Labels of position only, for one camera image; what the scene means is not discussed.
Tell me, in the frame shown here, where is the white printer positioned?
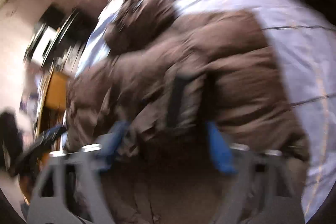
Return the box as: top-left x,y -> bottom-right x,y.
24,5 -> 76,65

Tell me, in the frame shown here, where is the light blue bed sheet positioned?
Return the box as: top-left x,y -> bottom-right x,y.
76,0 -> 335,223

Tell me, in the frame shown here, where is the orange wooden desk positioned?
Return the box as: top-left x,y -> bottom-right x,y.
19,66 -> 72,204

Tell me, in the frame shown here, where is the brown puffer jacket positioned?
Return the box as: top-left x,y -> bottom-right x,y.
64,0 -> 312,224

